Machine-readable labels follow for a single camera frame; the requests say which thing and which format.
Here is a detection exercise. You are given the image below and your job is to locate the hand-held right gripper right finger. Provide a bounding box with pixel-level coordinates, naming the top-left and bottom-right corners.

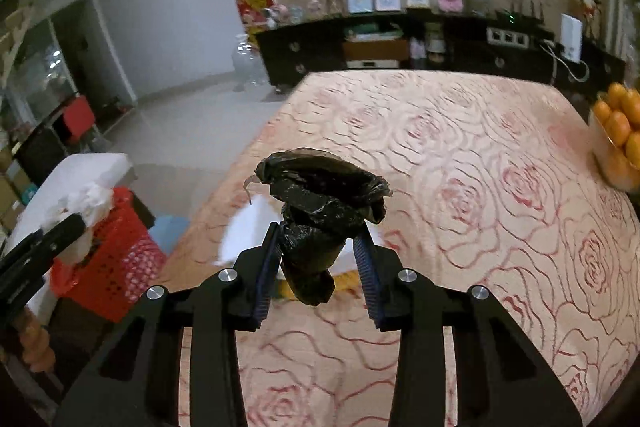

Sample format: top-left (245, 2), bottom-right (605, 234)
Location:
top-left (352, 224), bottom-right (583, 427)

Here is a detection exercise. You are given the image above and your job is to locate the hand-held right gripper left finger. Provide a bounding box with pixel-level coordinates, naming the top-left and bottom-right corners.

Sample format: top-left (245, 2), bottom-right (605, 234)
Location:
top-left (52, 221), bottom-right (282, 427)

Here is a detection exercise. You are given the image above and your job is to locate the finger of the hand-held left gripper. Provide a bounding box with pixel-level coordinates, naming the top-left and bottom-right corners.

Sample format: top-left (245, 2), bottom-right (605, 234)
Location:
top-left (0, 213), bottom-right (86, 278)

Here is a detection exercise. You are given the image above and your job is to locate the white tissue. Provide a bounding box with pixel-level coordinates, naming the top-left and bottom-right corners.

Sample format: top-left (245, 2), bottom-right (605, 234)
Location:
top-left (50, 183), bottom-right (115, 265)

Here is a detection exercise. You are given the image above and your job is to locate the red plastic mesh basket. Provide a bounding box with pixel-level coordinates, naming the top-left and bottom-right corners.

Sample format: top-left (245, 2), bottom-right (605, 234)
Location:
top-left (49, 187), bottom-right (168, 323)

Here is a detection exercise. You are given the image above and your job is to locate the black plastic bag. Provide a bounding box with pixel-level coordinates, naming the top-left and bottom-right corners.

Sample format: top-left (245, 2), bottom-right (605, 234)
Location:
top-left (243, 148), bottom-right (393, 307)

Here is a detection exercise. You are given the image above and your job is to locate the person's left hand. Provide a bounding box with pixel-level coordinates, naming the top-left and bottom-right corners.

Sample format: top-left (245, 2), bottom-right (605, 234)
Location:
top-left (15, 307), bottom-right (57, 373)

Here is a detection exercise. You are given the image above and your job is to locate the yellow plastic piece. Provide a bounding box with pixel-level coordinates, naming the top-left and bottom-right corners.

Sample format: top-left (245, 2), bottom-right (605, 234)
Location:
top-left (277, 271), bottom-right (366, 303)

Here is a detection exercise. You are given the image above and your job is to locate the stack of cardboard boxes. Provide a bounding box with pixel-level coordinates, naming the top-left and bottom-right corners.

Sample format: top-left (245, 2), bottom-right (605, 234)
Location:
top-left (0, 147), bottom-right (38, 233)

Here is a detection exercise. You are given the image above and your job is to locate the black chair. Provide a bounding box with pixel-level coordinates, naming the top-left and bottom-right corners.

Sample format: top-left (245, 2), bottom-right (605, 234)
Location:
top-left (12, 127), bottom-right (68, 185)

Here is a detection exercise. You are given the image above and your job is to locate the light blue plastic stool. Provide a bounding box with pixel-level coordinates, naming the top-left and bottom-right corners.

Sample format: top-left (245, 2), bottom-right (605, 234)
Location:
top-left (149, 216), bottom-right (188, 248)

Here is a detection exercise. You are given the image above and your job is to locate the red chair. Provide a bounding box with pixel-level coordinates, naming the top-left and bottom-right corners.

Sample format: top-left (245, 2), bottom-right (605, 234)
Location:
top-left (52, 96), bottom-right (98, 142)

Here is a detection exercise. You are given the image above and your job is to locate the rose patterned tablecloth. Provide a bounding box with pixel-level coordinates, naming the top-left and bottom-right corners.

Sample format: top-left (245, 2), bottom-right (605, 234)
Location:
top-left (160, 69), bottom-right (640, 427)

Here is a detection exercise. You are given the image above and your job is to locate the glass sliding door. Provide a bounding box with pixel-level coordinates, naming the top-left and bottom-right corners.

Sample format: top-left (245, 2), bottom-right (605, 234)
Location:
top-left (20, 19), bottom-right (71, 108)

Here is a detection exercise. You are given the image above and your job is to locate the clear water jug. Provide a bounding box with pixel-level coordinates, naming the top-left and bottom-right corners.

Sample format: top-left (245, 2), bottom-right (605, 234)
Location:
top-left (231, 34), bottom-right (271, 86)

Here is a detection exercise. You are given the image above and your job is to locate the dark television cabinet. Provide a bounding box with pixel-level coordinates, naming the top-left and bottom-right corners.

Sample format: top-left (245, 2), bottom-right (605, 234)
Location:
top-left (255, 9), bottom-right (628, 92)

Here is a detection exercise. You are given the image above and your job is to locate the brown wooden drawer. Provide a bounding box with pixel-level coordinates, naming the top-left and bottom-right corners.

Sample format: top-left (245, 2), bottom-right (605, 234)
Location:
top-left (342, 39), bottom-right (410, 62)

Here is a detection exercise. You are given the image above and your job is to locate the green flat box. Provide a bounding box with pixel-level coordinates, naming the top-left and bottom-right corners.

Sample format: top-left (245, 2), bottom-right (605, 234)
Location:
top-left (345, 24), bottom-right (403, 42)

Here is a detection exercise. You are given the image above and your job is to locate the beige jar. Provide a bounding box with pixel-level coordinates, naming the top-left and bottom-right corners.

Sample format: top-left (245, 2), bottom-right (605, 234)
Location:
top-left (425, 23), bottom-right (446, 55)

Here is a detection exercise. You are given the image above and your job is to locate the glass fruit bowl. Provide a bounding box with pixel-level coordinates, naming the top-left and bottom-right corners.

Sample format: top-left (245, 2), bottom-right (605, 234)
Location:
top-left (587, 107), bottom-right (640, 194)

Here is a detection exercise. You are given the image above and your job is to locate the red flower poster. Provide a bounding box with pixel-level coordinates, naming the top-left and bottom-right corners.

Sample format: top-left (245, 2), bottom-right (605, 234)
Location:
top-left (234, 0), bottom-right (276, 35)

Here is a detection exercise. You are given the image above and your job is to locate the white power strip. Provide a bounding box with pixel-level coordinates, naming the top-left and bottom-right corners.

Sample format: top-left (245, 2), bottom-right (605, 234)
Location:
top-left (487, 27), bottom-right (528, 45)

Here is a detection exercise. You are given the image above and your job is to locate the bowl of oranges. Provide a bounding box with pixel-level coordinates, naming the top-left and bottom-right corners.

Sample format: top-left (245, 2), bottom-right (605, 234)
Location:
top-left (591, 82), bottom-right (640, 188)

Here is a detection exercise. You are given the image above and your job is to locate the black router with antennas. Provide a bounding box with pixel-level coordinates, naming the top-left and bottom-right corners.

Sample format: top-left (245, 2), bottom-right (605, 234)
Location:
top-left (495, 0), bottom-right (546, 25)

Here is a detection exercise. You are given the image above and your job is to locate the white upright device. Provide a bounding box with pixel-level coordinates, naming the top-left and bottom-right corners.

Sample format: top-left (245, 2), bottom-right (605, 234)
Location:
top-left (560, 13), bottom-right (584, 62)

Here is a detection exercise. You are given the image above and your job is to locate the red white figurine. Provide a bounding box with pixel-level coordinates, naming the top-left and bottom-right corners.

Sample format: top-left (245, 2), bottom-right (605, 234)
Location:
top-left (580, 0), bottom-right (603, 40)

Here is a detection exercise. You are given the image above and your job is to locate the white cable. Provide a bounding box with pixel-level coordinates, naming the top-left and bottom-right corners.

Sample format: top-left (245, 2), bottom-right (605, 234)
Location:
top-left (540, 39), bottom-right (591, 82)

